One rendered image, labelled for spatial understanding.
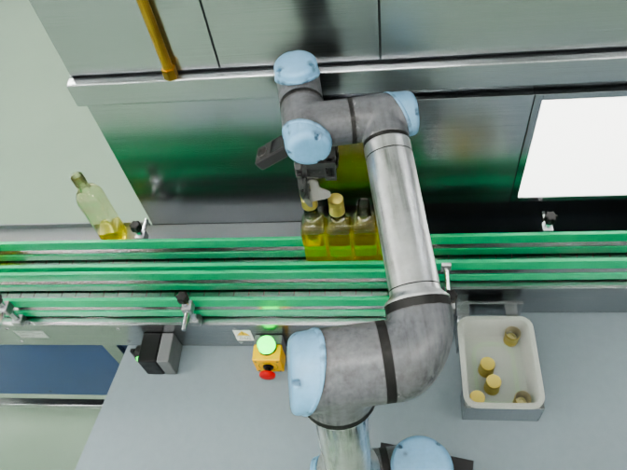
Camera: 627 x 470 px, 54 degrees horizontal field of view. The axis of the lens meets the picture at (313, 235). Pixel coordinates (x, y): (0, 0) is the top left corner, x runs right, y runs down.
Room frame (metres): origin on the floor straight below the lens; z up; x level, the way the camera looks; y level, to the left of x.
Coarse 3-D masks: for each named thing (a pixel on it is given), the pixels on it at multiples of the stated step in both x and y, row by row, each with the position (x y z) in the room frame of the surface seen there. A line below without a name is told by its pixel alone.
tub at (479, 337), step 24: (480, 336) 0.62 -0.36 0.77; (528, 336) 0.57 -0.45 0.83; (480, 360) 0.56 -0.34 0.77; (504, 360) 0.55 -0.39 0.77; (528, 360) 0.52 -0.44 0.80; (480, 384) 0.50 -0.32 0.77; (504, 384) 0.49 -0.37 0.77; (528, 384) 0.48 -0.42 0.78; (504, 408) 0.42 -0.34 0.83; (528, 408) 0.40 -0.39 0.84
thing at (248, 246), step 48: (96, 240) 0.99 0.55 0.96; (144, 240) 0.96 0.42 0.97; (192, 240) 0.93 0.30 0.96; (240, 240) 0.91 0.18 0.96; (288, 240) 0.88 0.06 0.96; (432, 240) 0.81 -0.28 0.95; (480, 240) 0.78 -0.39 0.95; (528, 240) 0.76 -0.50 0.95; (576, 240) 0.74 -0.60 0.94; (624, 240) 0.71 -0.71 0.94
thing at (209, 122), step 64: (64, 0) 1.06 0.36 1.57; (128, 0) 1.04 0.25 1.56; (192, 0) 1.01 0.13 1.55; (256, 0) 0.99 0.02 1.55; (320, 0) 0.97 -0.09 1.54; (384, 0) 0.94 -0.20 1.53; (448, 0) 0.92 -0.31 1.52; (512, 0) 0.90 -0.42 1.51; (576, 0) 0.87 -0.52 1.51; (64, 64) 1.08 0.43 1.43; (128, 64) 1.05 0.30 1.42; (192, 64) 1.02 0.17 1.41; (256, 64) 1.00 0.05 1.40; (320, 64) 0.97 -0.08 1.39; (384, 64) 0.93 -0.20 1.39; (448, 64) 0.90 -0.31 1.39; (512, 64) 0.87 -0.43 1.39; (576, 64) 0.85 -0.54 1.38; (128, 128) 1.06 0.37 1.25; (192, 128) 1.03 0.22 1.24; (256, 128) 1.00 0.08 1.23; (192, 192) 1.05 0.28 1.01; (256, 192) 1.01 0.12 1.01
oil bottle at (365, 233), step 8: (352, 224) 0.81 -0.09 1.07; (360, 224) 0.79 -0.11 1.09; (368, 224) 0.79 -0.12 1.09; (376, 224) 0.79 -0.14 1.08; (352, 232) 0.79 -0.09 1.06; (360, 232) 0.78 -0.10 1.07; (368, 232) 0.78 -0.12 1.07; (376, 232) 0.78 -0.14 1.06; (360, 240) 0.78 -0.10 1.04; (368, 240) 0.78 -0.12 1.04; (376, 240) 0.78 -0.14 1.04; (360, 248) 0.78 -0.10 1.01; (368, 248) 0.78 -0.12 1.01; (376, 248) 0.78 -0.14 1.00; (360, 256) 0.78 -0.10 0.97; (368, 256) 0.78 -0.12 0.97; (376, 256) 0.78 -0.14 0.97
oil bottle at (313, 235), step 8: (304, 216) 0.84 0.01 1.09; (320, 216) 0.83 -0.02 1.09; (304, 224) 0.82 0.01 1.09; (312, 224) 0.82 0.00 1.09; (320, 224) 0.81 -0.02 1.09; (304, 232) 0.81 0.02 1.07; (312, 232) 0.81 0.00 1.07; (320, 232) 0.80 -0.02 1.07; (304, 240) 0.81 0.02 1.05; (312, 240) 0.81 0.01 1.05; (320, 240) 0.80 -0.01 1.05; (304, 248) 0.81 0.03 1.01; (312, 248) 0.81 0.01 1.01; (320, 248) 0.80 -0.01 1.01; (312, 256) 0.81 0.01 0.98; (320, 256) 0.80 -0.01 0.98; (328, 256) 0.80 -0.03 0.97
